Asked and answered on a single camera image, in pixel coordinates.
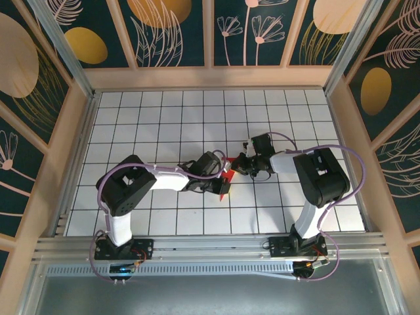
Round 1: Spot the aluminium side rail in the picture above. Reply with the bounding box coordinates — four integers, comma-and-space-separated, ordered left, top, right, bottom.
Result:
49, 91, 99, 237

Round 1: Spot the left controller board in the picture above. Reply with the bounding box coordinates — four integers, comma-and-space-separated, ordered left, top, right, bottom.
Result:
109, 261, 138, 275

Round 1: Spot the slotted grey cable duct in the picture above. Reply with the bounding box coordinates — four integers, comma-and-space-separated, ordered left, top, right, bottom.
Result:
47, 261, 296, 277

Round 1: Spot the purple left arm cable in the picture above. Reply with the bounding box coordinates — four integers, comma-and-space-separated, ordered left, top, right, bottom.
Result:
88, 149, 230, 285

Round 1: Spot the aluminium frame post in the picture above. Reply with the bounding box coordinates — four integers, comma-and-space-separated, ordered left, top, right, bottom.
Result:
322, 0, 385, 96
26, 0, 98, 101

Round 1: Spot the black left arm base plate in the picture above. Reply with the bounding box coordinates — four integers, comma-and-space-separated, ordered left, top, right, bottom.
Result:
94, 238, 155, 261

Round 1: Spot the red paper sheet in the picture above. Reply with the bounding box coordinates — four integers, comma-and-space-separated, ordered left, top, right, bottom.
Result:
219, 156, 241, 201

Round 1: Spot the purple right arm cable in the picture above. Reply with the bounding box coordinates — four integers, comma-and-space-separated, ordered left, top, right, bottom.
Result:
267, 131, 366, 283

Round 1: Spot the grey metal sheet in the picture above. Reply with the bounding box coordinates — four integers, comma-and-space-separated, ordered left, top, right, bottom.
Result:
19, 274, 403, 315

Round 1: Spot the controller board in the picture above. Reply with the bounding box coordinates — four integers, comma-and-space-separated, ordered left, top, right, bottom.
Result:
109, 261, 138, 275
293, 259, 330, 280

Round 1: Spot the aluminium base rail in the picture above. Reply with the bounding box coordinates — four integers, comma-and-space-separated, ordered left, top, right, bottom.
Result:
32, 232, 390, 263

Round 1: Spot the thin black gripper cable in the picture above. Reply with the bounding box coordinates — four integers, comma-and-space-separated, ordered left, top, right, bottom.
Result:
250, 169, 274, 182

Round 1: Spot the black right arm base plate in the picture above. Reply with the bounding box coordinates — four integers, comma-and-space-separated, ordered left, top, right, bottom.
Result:
268, 235, 328, 259

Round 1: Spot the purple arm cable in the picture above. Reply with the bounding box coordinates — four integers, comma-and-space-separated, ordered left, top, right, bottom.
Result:
88, 149, 230, 285
267, 131, 366, 283

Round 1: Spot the right controller board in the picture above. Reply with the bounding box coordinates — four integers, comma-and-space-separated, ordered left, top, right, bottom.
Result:
293, 259, 330, 280

